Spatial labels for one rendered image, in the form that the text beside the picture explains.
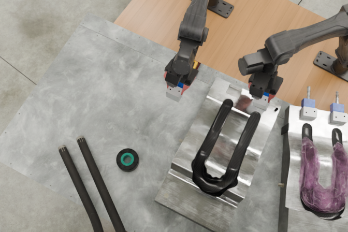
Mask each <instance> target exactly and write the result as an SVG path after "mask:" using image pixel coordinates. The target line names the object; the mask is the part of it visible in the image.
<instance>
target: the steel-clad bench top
mask: <svg viewBox="0 0 348 232"><path fill-rule="evenodd" d="M176 54H177V52H176V51H173V50H171V49H169V48H167V47H164V46H162V45H160V44H158V43H156V42H153V41H151V40H149V39H147V38H145V37H142V36H140V35H138V34H136V33H134V32H131V31H129V30H127V29H125V28H123V27H120V26H118V25H116V24H114V23H112V22H109V21H107V20H105V19H103V18H101V17H98V16H96V15H94V14H92V13H90V12H88V13H87V14H86V16H85V17H84V18H83V20H82V21H81V23H80V24H79V25H78V27H77V28H76V30H75V31H74V33H73V34H72V35H71V37H70V38H69V40H68V41H67V43H66V44H65V46H64V47H63V48H62V50H61V51H60V52H59V54H58V55H57V57H56V58H55V59H54V61H53V62H52V64H51V65H50V67H49V68H48V69H47V71H46V72H45V74H44V75H43V76H42V78H41V79H40V80H39V82H38V83H37V85H36V86H35V88H34V89H33V90H32V92H31V94H30V95H29V96H28V98H27V99H26V101H25V102H24V103H23V105H22V106H21V108H20V109H19V110H18V112H17V113H16V115H15V116H14V117H13V119H12V120H11V122H10V123H9V124H8V126H7V127H6V129H5V130H4V131H3V133H2V134H1V136H0V162H1V163H3V164H5V165H7V166H9V167H11V168H12V169H14V170H16V171H18V172H20V173H22V174H23V175H25V176H27V177H29V178H31V179H33V180H34V181H36V182H38V183H40V184H42V185H44V186H45V187H47V188H49V189H51V190H53V191H55V192H56V193H58V194H60V195H62V196H64V197H66V198H67V199H69V200H71V201H73V202H75V203H76V204H78V205H80V206H82V207H84V205H83V203H82V201H81V199H80V197H79V195H78V192H77V190H76V188H75V186H74V184H73V181H72V179H71V177H70V175H69V173H68V171H67V168H66V166H65V164H64V162H63V160H62V157H61V155H60V153H59V151H58V147H59V146H61V145H65V146H66V148H67V150H68V152H69V154H70V156H71V159H72V161H73V163H74V165H75V167H76V169H77V171H78V173H79V175H80V178H81V180H82V182H83V184H84V186H85V188H86V190H87V192H88V194H89V197H90V199H91V201H92V203H93V205H94V207H95V209H96V211H97V214H98V216H100V217H102V218H104V219H105V220H107V221H109V222H111V220H110V217H109V215H108V213H107V210H106V208H105V206H104V203H103V201H102V199H101V197H100V194H99V192H98V190H97V187H96V185H95V183H94V180H93V178H92V176H91V173H90V171H89V169H88V166H87V164H86V162H85V160H84V157H83V155H82V153H81V150H80V148H79V146H78V143H77V141H76V138H77V137H78V136H84V138H85V140H86V142H87V145H88V147H89V149H90V151H91V154H92V156H93V158H94V161H95V163H96V165H97V167H98V170H99V172H100V174H101V176H102V178H103V181H104V183H105V185H106V187H107V190H108V192H109V194H110V196H111V199H112V201H113V203H114V205H115V208H116V210H117V212H118V214H119V216H120V219H121V221H122V223H123V225H124V228H125V230H126V231H127V232H211V231H209V230H207V229H206V228H204V227H202V226H200V225H198V224H196V223H194V222H192V221H190V220H189V219H187V218H185V217H183V216H181V215H179V214H177V213H175V212H173V211H171V210H170V209H168V208H166V207H164V206H162V205H160V204H158V203H156V202H155V198H156V196H157V194H158V192H159V190H160V188H161V186H162V184H163V182H164V180H165V178H166V176H167V174H168V172H169V170H170V168H171V162H172V160H173V158H174V156H175V154H176V152H177V150H178V148H179V147H180V145H181V142H179V139H182V140H183V139H184V138H185V136H186V134H187V132H188V131H189V129H190V128H191V126H192V124H193V122H194V120H195V118H196V116H197V114H198V112H199V110H200V108H201V106H202V104H203V102H204V100H205V98H206V96H207V94H208V92H209V90H210V88H211V87H212V85H213V83H214V81H215V79H216V77H219V78H221V79H223V80H225V81H228V82H230V83H231V84H230V85H232V86H235V87H237V88H239V89H241V90H242V89H245V90H247V91H249V88H248V84H246V83H244V82H242V81H239V80H237V79H235V78H233V77H231V76H228V75H226V74H224V73H222V72H220V71H218V70H215V69H213V68H211V67H209V66H207V65H204V64H202V63H201V66H200V68H199V70H198V71H199V72H198V75H197V76H196V78H195V80H194V81H193V83H192V84H191V86H190V87H189V88H188V89H187V90H185V91H184V93H183V95H182V97H181V99H180V101H179V102H176V101H174V100H172V99H170V98H168V97H166V91H167V83H166V81H165V78H164V73H165V72H166V71H164V70H165V67H166V66H167V64H168V63H169V62H170V60H171V59H173V58H174V56H175V55H176ZM270 101H271V102H273V103H275V104H278V105H280V106H281V109H280V111H279V113H278V116H277V118H276V120H275V123H274V125H273V127H272V129H271V132H270V134H269V136H268V139H267V141H266V143H265V146H264V148H263V150H262V153H261V155H260V157H259V160H258V163H257V166H256V169H255V172H254V176H253V179H252V181H251V184H250V186H249V189H248V191H247V193H246V196H245V198H244V199H243V200H242V201H241V202H240V203H239V205H238V207H237V209H236V212H235V214H234V217H233V219H232V221H231V223H230V226H229V228H228V230H227V232H278V222H279V205H280V188H281V187H280V186H278V183H281V171H282V154H283V138H284V134H283V135H281V129H282V127H283V126H284V121H285V110H286V108H287V107H288V106H289V105H292V104H290V103H288V102H286V101H283V100H281V99H279V98H277V97H274V98H273V99H271V100H270ZM292 106H294V105H292ZM126 148H130V149H133V150H134V151H136V153H137V154H138V157H139V165H138V167H137V168H136V169H135V170H133V171H131V172H124V171H122V170H121V169H120V168H119V167H118V165H117V162H116V157H117V154H118V153H119V152H120V151H121V150H123V149H126Z"/></svg>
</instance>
